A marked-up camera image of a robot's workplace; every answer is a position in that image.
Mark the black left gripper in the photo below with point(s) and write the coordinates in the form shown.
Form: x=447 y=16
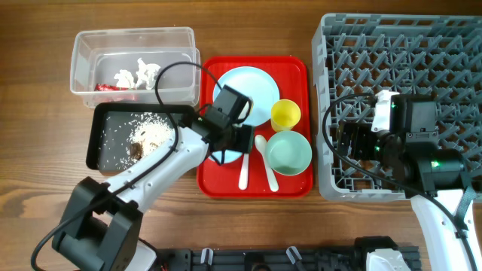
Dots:
x=247 y=132

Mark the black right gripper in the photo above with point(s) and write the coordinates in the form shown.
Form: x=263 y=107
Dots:
x=346 y=139

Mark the white plastic fork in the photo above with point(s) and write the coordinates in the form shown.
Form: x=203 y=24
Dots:
x=244 y=173

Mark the mint green bowl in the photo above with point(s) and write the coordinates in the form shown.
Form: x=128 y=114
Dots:
x=288 y=153

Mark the yellow plastic cup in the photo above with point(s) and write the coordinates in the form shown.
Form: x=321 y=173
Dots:
x=285 y=114

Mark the light blue plate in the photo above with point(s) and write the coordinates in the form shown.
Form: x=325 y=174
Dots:
x=257 y=85

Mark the rice food waste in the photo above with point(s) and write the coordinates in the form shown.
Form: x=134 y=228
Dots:
x=127 y=137

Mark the white tissue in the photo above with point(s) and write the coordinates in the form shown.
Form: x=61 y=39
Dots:
x=145 y=76

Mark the red snack wrapper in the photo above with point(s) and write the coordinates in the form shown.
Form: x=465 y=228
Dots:
x=109 y=88

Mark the blue bowl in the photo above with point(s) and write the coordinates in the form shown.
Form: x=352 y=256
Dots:
x=229 y=156

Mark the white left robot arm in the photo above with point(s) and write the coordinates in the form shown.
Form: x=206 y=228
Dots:
x=100 y=227

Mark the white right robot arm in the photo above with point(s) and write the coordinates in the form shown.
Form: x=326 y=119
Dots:
x=435 y=181

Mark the grey dishwasher rack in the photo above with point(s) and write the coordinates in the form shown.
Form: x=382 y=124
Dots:
x=439 y=56

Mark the black waste tray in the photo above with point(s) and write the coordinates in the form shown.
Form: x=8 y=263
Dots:
x=92 y=159

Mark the red plastic tray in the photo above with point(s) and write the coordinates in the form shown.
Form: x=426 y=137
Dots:
x=290 y=75

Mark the white plastic spoon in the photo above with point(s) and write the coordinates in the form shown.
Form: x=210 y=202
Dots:
x=261 y=144

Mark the clear plastic bin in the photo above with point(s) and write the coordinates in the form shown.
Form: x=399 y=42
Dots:
x=99 y=55

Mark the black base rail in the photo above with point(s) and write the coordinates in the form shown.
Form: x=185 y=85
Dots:
x=366 y=253

